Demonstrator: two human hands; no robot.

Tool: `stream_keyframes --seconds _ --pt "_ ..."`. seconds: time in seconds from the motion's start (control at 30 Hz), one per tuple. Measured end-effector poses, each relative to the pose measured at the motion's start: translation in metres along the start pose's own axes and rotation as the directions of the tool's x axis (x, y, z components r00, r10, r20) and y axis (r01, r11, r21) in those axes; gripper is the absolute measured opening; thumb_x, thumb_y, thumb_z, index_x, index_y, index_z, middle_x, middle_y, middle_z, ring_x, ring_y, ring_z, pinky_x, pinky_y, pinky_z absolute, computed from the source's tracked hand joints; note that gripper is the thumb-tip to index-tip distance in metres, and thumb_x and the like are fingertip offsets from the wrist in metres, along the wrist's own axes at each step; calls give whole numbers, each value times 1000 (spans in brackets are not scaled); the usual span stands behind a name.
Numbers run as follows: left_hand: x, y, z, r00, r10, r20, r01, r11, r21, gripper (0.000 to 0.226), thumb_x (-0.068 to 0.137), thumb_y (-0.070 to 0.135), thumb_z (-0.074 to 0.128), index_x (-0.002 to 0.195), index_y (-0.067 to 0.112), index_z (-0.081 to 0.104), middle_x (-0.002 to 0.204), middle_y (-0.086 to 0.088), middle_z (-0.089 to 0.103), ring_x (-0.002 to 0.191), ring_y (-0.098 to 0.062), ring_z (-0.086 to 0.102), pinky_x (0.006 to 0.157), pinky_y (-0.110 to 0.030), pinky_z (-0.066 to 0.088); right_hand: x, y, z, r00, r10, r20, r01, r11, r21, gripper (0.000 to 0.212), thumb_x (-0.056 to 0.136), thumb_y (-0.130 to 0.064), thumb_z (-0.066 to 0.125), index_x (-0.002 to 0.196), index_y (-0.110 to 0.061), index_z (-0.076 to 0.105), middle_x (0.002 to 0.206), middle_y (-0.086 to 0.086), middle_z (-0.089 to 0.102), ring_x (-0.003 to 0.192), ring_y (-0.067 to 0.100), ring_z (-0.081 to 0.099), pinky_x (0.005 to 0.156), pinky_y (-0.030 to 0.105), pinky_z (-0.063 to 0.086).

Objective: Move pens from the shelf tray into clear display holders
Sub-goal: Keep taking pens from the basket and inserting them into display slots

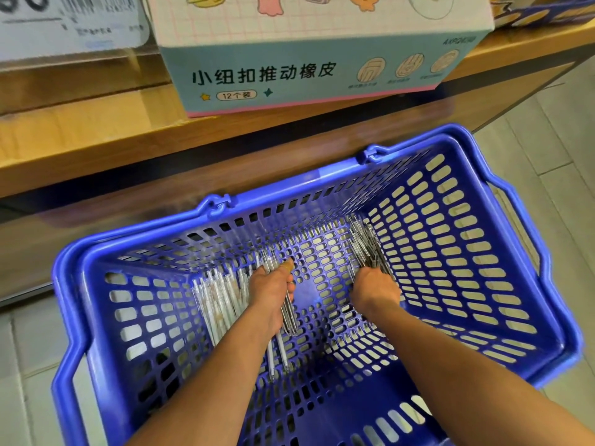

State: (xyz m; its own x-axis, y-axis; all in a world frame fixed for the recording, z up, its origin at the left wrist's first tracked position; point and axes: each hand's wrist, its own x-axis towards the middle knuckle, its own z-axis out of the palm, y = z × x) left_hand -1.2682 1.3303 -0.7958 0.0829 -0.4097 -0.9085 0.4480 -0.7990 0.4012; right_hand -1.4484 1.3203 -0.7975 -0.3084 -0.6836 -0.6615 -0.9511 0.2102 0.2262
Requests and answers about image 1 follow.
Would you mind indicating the person's right hand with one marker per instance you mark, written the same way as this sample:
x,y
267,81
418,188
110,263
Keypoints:
x,y
375,292

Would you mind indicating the person's left hand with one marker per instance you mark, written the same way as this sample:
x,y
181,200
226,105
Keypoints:
x,y
272,292

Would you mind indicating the clear pen bundle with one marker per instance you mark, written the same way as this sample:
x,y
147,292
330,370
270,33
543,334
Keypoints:
x,y
223,302
367,241

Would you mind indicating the blue shopping basket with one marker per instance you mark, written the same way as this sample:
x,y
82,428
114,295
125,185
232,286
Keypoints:
x,y
279,195

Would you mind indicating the person's right forearm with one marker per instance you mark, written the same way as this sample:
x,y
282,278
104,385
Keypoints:
x,y
474,385

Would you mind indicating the person's left forearm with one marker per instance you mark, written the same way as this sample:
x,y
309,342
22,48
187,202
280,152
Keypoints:
x,y
209,390

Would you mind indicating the wooden glue display stand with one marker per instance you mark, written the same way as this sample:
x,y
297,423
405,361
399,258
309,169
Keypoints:
x,y
93,134

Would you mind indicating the pastel eraser display box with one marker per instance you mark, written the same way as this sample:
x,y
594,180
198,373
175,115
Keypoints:
x,y
316,51

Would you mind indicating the blue yellow stationery packets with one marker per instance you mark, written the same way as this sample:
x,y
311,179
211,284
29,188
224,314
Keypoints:
x,y
548,9

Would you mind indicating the white price tag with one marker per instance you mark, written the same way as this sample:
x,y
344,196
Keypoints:
x,y
65,23

